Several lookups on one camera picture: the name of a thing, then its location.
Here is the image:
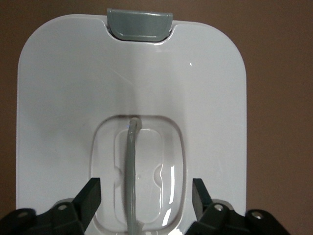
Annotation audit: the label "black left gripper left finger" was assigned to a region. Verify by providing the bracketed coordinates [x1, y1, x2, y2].
[0, 177, 102, 235]

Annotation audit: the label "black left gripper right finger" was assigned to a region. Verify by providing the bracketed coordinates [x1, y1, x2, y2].
[185, 178, 291, 235]

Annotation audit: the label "white box lid grey latches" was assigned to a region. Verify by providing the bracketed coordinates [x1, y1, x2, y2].
[16, 7, 247, 235]

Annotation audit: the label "brown table mat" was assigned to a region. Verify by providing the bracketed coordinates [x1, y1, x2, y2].
[0, 0, 313, 235]

